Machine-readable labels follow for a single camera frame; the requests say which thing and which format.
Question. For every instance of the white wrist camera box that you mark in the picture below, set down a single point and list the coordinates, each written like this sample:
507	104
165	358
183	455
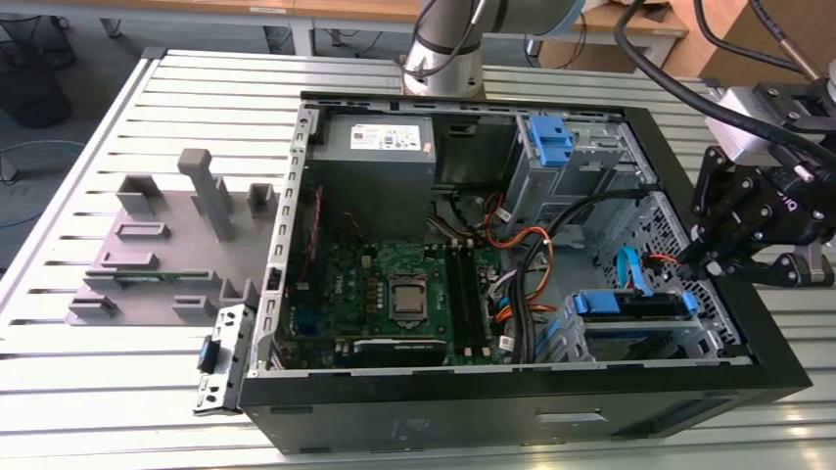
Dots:
735	103

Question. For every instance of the black waste bin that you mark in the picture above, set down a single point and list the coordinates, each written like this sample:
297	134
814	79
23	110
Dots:
37	105

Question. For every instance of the silver CPU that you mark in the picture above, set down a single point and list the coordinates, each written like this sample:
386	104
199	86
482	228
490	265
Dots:
409	299

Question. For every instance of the black open PC case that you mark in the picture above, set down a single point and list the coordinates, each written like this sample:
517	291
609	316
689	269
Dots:
458	421

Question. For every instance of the wooden cabinet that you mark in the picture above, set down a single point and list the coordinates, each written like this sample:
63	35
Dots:
731	24

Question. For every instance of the grey plastic parts rack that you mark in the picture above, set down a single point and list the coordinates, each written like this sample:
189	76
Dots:
177	254

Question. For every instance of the grey metal optical drive cage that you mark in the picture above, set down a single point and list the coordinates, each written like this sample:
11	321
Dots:
569	186

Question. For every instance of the wooden top desk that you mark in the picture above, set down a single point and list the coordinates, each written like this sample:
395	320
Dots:
661	24

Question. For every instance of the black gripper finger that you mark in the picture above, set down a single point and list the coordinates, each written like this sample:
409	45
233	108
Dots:
726	196
751	264

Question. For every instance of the grey metal disk bay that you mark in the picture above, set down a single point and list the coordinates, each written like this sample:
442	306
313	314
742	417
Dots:
654	323

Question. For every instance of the CPU socket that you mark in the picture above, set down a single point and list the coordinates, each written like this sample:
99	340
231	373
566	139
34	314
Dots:
409	280

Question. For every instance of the grey power supply unit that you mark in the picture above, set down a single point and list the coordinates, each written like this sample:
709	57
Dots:
373	186

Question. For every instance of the green motherboard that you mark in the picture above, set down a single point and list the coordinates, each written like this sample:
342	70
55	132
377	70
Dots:
353	274

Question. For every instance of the black RAM slot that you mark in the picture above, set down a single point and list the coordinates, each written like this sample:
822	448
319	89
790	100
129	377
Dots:
459	298
478	298

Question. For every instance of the black graphics card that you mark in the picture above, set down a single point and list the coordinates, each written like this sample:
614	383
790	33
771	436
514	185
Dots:
399	352

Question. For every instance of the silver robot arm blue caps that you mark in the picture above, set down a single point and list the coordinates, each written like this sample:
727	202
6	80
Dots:
445	73

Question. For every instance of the hinged metal bracket blue tab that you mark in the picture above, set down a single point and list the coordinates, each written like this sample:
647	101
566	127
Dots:
230	352

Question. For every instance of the green RAM stick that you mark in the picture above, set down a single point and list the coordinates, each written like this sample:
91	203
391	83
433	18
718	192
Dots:
170	277

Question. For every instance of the blue plastic drive latch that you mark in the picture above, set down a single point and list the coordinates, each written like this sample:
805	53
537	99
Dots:
553	142

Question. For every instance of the white frame desk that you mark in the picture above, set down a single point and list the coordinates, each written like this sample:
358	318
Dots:
197	12

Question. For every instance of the hard disk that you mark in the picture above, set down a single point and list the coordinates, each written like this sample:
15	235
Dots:
598	303

